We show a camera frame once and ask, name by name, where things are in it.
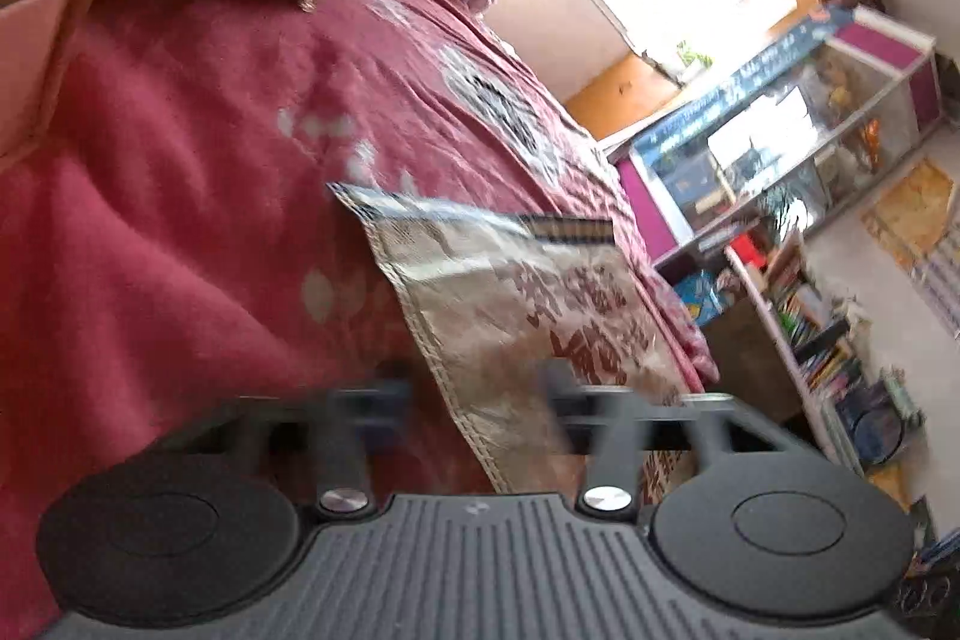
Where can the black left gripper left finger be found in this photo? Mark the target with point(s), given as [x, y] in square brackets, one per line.
[214, 515]

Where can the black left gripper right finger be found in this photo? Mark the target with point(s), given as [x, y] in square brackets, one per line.
[745, 514]

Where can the beige printed shopping bag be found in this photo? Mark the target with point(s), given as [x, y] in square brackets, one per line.
[490, 298]

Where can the round black desk fan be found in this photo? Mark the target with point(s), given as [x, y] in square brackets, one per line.
[878, 435]

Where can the red floral blanket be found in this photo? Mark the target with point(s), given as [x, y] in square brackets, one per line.
[175, 240]

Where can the orange wooden cabinet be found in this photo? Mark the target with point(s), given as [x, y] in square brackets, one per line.
[627, 92]

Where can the glass display cabinet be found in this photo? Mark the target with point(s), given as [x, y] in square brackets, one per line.
[786, 139]

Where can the yellow wall poster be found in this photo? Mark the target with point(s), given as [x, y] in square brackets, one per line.
[911, 217]

